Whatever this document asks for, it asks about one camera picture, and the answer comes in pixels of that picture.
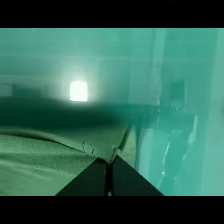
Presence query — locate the dark green garment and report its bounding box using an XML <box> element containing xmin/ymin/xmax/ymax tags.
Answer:
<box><xmin>0</xmin><ymin>124</ymin><xmax>139</xmax><ymax>197</ymax></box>

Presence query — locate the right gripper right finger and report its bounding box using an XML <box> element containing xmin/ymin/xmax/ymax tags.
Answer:
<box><xmin>111</xmin><ymin>154</ymin><xmax>165</xmax><ymax>197</ymax></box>

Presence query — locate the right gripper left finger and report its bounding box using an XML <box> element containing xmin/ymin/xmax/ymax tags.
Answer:
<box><xmin>54</xmin><ymin>157</ymin><xmax>109</xmax><ymax>197</ymax></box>

